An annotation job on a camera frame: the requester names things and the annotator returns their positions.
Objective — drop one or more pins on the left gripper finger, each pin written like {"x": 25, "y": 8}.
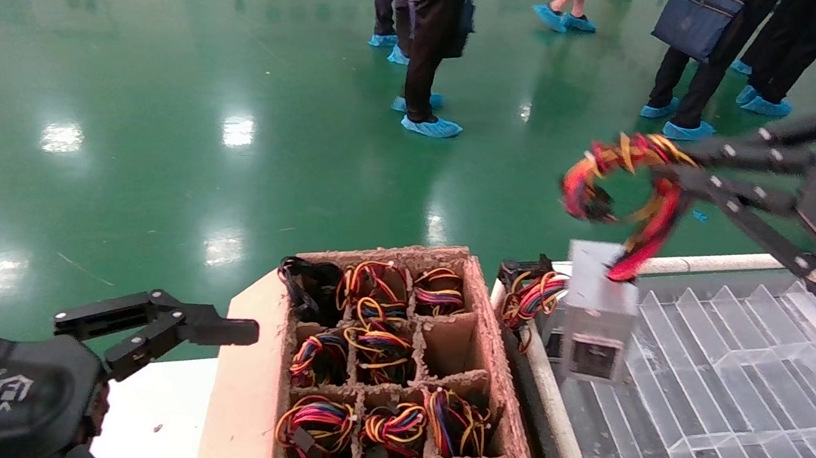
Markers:
{"x": 223, "y": 331}

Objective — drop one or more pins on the brown cardboard divider box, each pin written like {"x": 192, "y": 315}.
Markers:
{"x": 243, "y": 394}

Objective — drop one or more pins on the person carrying navy bag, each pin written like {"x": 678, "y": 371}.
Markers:
{"x": 703, "y": 86}

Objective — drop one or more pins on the person in black trousers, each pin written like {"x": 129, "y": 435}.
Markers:
{"x": 798, "y": 50}

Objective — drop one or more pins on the navy blue bag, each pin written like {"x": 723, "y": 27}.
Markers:
{"x": 695, "y": 20}

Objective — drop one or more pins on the clear plastic compartment tray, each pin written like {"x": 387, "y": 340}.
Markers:
{"x": 737, "y": 415}

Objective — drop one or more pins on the person with bare legs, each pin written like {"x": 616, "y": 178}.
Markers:
{"x": 551, "y": 18}

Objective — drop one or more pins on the person in black clothes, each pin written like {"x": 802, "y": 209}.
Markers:
{"x": 428, "y": 34}

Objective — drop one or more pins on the white frame pipe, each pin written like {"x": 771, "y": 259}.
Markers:
{"x": 561, "y": 435}
{"x": 715, "y": 265}

